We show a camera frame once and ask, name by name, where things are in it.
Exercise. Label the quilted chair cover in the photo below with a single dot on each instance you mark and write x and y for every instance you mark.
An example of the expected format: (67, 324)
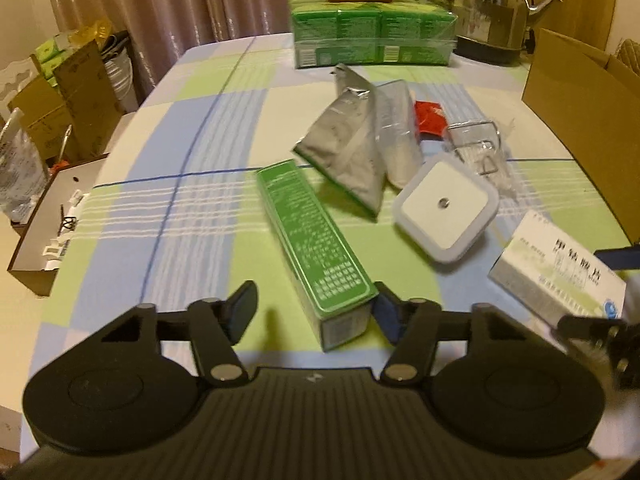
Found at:
(629, 52)

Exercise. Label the clear plastic wrapper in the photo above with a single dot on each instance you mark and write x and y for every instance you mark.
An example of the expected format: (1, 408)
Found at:
(480, 147)

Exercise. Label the upright cardboard carton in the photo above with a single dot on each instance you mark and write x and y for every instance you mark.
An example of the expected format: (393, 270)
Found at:
(75, 95)

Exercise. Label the white medicine box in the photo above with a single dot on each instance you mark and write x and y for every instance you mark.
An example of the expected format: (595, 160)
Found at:
(555, 265)

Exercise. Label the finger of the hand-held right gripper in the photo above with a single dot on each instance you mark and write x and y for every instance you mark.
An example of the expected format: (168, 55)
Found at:
(590, 330)
(617, 259)

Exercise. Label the green tissue pack bundle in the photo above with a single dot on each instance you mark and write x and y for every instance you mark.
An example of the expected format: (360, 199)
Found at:
(370, 30)

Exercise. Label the clear plastic bag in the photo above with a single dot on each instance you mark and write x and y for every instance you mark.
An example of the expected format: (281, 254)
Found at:
(20, 170)

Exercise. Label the stainless steel kettle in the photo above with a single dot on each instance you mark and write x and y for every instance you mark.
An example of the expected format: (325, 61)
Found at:
(480, 5)

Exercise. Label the stacked metal bowls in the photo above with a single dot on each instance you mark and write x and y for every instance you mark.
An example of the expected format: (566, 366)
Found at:
(120, 70)

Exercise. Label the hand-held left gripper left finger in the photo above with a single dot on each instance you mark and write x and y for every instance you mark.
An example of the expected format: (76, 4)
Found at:
(242, 310)

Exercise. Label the grey curtain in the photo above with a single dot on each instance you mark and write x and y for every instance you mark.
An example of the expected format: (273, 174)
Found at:
(165, 0)

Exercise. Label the white square night light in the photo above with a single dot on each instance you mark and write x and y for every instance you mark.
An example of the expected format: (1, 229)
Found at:
(445, 205)

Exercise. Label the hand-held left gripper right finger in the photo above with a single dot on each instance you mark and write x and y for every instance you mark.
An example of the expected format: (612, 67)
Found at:
(386, 312)

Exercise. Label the long green carton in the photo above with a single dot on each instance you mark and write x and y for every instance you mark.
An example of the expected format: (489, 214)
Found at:
(310, 240)

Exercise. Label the silver foil pouch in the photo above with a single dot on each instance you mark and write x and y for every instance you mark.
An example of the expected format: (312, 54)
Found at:
(345, 155)

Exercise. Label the brown cardboard box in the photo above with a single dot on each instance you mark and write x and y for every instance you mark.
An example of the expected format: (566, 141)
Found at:
(575, 110)

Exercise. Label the open carton with white parts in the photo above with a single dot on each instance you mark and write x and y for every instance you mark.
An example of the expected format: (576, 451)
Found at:
(45, 230)

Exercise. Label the red sachet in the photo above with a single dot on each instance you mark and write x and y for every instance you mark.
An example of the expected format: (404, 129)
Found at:
(429, 119)

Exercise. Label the translucent white pouch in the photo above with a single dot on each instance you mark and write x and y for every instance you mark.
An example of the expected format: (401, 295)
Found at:
(400, 135)

